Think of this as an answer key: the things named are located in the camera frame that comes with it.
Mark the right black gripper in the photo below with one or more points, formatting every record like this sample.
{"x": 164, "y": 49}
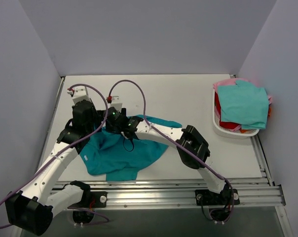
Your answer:
{"x": 113, "y": 114}

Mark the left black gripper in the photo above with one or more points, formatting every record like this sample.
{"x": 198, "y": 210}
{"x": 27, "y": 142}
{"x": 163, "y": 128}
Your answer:
{"x": 82, "y": 108}

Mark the teal t-shirt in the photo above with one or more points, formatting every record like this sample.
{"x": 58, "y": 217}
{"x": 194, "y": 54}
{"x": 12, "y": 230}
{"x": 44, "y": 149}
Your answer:
{"x": 110, "y": 155}

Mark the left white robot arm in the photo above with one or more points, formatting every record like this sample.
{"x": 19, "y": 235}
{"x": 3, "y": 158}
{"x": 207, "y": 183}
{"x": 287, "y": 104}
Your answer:
{"x": 33, "y": 207}

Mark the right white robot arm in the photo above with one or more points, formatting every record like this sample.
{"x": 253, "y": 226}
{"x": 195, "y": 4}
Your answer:
{"x": 193, "y": 149}

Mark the red t-shirt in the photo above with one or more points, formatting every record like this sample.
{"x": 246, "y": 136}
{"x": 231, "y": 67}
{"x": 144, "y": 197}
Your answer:
{"x": 233, "y": 127}

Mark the pink t-shirt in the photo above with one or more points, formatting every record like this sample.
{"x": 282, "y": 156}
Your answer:
{"x": 225, "y": 82}

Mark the light turquoise t-shirt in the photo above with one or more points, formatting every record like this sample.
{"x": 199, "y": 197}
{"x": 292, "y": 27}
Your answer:
{"x": 252, "y": 117}

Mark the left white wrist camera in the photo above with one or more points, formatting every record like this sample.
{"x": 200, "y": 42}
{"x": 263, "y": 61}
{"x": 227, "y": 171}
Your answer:
{"x": 79, "y": 93}

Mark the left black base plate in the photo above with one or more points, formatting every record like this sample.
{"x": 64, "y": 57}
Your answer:
{"x": 97, "y": 198}

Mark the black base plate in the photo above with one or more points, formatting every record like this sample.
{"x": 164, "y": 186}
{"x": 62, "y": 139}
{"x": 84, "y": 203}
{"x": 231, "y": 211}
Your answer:
{"x": 97, "y": 198}
{"x": 208, "y": 198}

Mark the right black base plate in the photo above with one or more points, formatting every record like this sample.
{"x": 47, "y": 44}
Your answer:
{"x": 208, "y": 198}

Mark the aluminium rail frame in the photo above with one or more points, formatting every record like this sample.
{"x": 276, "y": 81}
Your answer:
{"x": 168, "y": 184}

